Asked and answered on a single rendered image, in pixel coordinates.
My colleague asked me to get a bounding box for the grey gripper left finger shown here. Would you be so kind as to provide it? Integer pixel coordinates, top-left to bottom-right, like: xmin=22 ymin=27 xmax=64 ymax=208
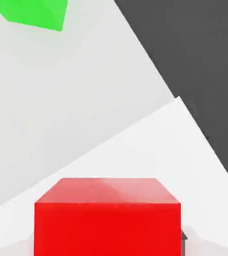
xmin=0 ymin=237 xmax=35 ymax=256

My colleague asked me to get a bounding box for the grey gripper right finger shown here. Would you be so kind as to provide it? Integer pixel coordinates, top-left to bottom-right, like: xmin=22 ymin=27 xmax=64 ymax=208
xmin=180 ymin=225 xmax=228 ymax=256

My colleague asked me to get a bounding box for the small red cube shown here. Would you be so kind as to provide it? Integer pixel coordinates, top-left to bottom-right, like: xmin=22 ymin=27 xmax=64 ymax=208
xmin=34 ymin=177 xmax=182 ymax=256

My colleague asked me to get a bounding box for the small green cube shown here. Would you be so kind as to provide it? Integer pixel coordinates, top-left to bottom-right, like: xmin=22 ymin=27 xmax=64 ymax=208
xmin=0 ymin=0 xmax=69 ymax=32

